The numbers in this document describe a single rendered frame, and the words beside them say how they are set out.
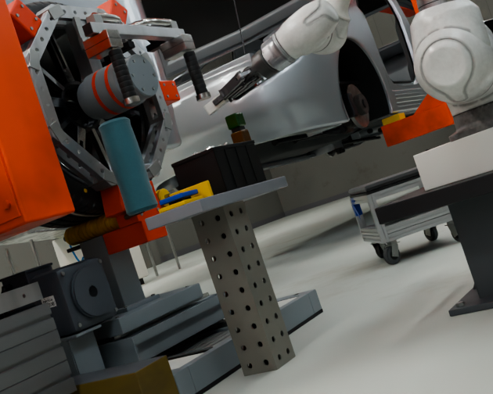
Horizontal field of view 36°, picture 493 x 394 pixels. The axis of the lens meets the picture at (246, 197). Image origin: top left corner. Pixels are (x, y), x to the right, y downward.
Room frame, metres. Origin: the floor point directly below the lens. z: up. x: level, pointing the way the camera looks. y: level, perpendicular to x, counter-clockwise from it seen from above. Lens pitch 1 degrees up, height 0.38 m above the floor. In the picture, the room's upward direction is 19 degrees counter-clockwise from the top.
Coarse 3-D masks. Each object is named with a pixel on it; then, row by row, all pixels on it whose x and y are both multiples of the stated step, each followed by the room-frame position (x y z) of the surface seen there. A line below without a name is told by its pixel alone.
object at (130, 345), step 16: (192, 304) 2.37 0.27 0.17; (208, 304) 2.34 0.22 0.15; (160, 320) 2.22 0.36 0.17; (176, 320) 2.19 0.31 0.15; (192, 320) 2.25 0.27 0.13; (208, 320) 2.32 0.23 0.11; (128, 336) 2.08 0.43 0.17; (144, 336) 2.06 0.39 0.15; (160, 336) 2.11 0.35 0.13; (176, 336) 2.17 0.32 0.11; (112, 352) 2.06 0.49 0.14; (128, 352) 2.03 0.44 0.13; (144, 352) 2.04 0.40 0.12; (160, 352) 2.10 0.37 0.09
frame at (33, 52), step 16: (48, 16) 2.06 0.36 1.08; (64, 16) 2.12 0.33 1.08; (80, 16) 2.18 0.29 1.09; (48, 32) 2.05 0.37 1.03; (32, 48) 1.98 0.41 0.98; (32, 64) 1.96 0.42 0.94; (32, 80) 1.96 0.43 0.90; (48, 96) 1.98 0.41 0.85; (160, 96) 2.40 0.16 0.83; (48, 112) 1.96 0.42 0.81; (160, 112) 2.38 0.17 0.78; (48, 128) 1.96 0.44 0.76; (160, 128) 2.36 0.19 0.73; (64, 144) 1.98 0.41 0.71; (160, 144) 2.33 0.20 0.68; (64, 160) 2.03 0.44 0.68; (80, 160) 2.02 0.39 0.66; (96, 160) 2.07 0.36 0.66; (144, 160) 2.31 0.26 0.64; (160, 160) 2.31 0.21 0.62; (80, 176) 2.07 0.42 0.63; (96, 176) 2.06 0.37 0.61; (112, 176) 2.10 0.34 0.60
